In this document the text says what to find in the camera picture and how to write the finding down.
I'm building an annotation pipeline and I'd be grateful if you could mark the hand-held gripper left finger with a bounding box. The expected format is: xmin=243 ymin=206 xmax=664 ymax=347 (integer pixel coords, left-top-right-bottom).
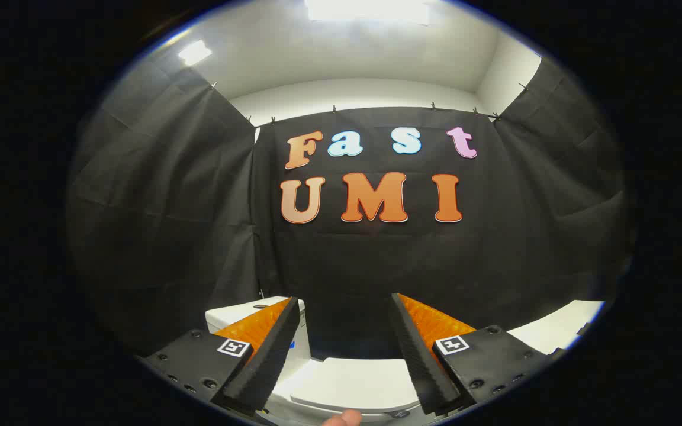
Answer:
xmin=140 ymin=296 xmax=301 ymax=414

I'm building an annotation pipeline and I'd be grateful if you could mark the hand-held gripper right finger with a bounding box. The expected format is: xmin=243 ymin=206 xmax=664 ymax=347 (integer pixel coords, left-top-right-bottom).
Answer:
xmin=391 ymin=293 xmax=567 ymax=415

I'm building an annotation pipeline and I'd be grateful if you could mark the white toilet lid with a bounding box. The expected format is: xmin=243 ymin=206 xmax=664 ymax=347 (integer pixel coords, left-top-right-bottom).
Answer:
xmin=291 ymin=357 xmax=422 ymax=413

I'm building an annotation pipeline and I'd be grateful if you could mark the white toilet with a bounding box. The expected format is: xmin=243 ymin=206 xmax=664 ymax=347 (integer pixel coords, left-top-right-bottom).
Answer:
xmin=205 ymin=296 xmax=436 ymax=426

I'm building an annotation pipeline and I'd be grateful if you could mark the black backdrop cloth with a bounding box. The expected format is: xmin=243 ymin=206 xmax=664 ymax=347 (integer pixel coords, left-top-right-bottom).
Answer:
xmin=67 ymin=56 xmax=635 ymax=359

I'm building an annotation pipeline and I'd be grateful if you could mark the white drawer cabinet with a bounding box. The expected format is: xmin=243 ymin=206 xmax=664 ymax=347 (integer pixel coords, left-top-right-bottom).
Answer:
xmin=507 ymin=300 xmax=606 ymax=356

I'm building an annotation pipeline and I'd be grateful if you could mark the small ceiling light panel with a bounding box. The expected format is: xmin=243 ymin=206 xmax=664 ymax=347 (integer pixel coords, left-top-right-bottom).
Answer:
xmin=178 ymin=40 xmax=213 ymax=66

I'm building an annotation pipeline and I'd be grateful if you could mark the large ceiling light panel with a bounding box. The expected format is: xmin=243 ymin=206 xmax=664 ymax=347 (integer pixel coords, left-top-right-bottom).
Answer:
xmin=304 ymin=0 xmax=432 ymax=25

